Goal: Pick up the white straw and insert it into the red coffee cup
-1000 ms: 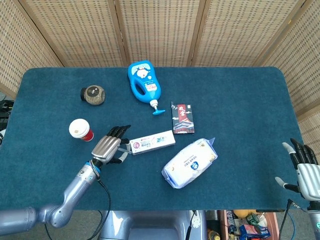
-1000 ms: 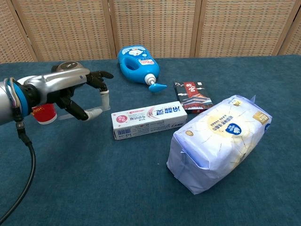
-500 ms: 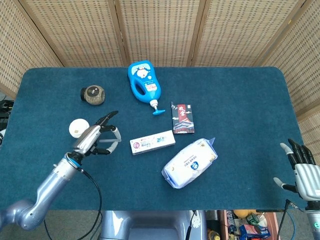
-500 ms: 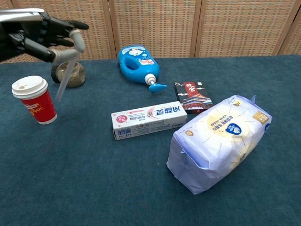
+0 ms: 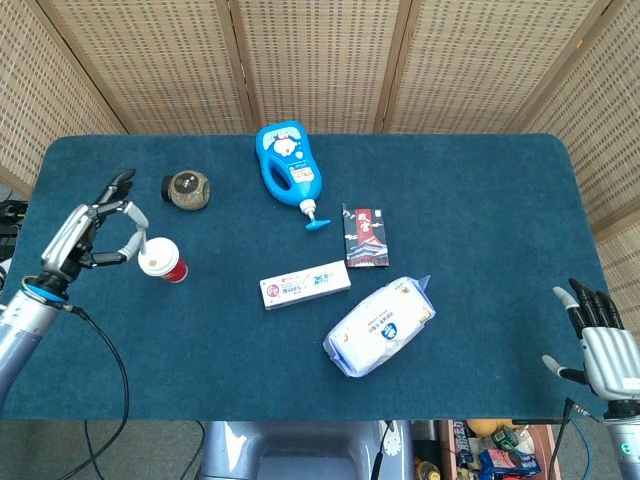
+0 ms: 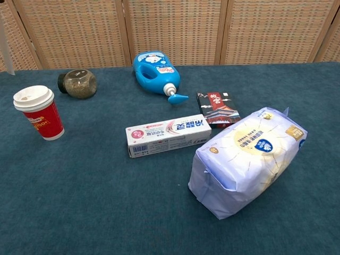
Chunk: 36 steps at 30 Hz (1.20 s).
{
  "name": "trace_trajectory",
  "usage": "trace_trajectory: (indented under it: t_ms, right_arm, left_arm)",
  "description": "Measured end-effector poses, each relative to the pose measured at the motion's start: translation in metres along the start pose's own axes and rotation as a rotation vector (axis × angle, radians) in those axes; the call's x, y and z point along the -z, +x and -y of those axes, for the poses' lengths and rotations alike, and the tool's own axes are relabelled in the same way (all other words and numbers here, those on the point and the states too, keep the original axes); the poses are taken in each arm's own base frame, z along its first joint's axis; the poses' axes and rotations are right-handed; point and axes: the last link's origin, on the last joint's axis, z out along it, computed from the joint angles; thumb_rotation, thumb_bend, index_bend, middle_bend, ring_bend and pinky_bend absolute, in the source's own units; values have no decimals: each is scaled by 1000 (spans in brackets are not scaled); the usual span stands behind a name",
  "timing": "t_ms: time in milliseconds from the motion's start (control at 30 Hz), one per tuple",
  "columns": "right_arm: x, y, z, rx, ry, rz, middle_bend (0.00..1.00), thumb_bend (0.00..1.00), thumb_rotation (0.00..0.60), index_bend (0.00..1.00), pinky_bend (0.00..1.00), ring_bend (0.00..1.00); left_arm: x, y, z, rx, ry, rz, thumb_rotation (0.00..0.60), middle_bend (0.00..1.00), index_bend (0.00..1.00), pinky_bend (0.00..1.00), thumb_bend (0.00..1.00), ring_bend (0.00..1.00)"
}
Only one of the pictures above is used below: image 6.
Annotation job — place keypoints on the red paper cup white lid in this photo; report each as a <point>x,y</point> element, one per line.
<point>41,112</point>

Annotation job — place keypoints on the white toothpaste box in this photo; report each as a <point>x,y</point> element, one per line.
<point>167,135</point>

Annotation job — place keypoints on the dark palace print box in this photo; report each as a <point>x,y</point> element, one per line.
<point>219,110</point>

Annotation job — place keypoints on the blue pump detergent bottle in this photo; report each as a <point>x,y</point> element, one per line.
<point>156,74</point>

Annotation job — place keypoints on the white tissue pack bag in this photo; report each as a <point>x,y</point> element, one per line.
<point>247,159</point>

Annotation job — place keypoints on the woven folding screen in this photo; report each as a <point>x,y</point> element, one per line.
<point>170,32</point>

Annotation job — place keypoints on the round glass spice jar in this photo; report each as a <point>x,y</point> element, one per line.
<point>78,84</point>

